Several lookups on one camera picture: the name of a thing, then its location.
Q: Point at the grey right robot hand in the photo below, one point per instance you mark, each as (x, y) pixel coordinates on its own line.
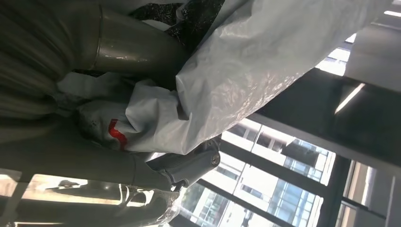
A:
(78, 163)

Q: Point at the ceiling light strip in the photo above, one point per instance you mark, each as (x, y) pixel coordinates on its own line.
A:
(348, 98)

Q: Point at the black window frame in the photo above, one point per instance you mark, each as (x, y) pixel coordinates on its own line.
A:
(300, 103)

